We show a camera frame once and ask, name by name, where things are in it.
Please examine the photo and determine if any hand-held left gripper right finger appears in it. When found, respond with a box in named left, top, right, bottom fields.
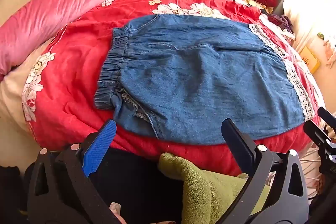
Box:
left=221, top=118, right=309, bottom=224

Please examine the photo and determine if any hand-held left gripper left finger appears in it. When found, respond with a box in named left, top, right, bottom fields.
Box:
left=27, top=119, right=122, bottom=224

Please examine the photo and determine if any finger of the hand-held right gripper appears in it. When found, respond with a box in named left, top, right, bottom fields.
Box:
left=317, top=107, right=336, bottom=127
left=303, top=121, right=333, bottom=152

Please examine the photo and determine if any blue denim pants lace trim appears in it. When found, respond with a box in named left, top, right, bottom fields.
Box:
left=94, top=13, right=315, bottom=146

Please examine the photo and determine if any red floral bed cover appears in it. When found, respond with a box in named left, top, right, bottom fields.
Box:
left=21, top=0, right=319, bottom=177

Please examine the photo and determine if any black cloth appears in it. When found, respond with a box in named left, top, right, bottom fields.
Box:
left=89, top=147, right=184, bottom=224

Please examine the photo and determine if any yellow box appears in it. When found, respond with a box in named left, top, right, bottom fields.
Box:
left=299, top=46, right=321, bottom=74

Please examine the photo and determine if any green fleece cloth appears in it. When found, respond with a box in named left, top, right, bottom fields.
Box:
left=157, top=153, right=271, bottom=224

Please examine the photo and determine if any purple cloth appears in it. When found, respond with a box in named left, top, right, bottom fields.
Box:
left=268, top=14, right=294, bottom=33

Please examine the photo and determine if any pink quilt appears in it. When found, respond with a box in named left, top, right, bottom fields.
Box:
left=0, top=0, right=155, bottom=81

